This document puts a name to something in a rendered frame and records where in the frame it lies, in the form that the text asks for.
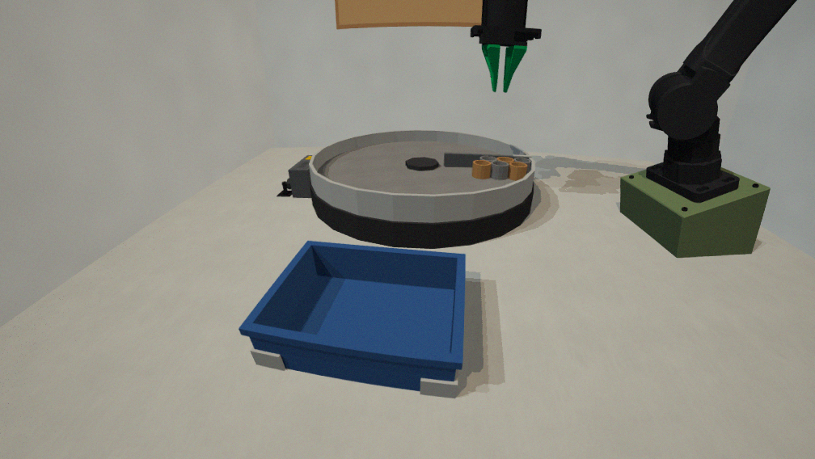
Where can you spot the grey round turntable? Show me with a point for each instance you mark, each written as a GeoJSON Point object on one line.
{"type": "Point", "coordinates": [391, 162]}

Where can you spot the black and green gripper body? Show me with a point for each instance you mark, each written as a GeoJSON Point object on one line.
{"type": "Point", "coordinates": [505, 20]}

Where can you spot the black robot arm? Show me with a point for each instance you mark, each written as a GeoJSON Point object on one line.
{"type": "Point", "coordinates": [684, 103]}

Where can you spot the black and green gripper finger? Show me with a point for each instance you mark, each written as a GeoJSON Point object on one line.
{"type": "Point", "coordinates": [492, 54]}
{"type": "Point", "coordinates": [516, 54]}

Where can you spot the blue open tray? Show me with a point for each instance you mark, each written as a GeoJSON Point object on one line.
{"type": "Point", "coordinates": [397, 297]}

